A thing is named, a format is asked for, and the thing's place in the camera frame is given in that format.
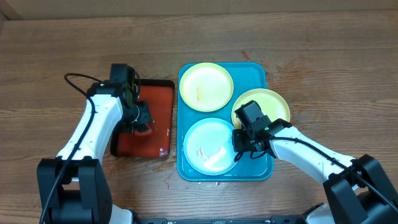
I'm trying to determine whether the light blue plate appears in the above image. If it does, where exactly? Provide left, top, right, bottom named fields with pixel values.
left=183, top=118, right=237, bottom=176

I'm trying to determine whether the yellow plate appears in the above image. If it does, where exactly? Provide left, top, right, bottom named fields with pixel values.
left=179, top=62, right=234, bottom=112
left=231, top=88, right=290, bottom=129

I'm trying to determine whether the dark hourglass sponge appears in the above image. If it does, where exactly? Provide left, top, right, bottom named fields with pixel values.
left=133, top=123, right=152, bottom=136

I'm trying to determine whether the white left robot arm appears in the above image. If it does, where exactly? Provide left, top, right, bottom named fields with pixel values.
left=37, top=83, right=150, bottom=223

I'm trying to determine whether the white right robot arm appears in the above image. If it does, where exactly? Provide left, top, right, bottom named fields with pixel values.
left=232, top=119, right=397, bottom=223

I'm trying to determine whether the red tray with black rim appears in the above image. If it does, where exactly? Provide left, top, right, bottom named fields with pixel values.
left=110, top=79, right=175, bottom=158

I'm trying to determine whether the teal plastic tray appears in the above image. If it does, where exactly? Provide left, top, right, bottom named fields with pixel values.
left=177, top=62, right=274, bottom=182

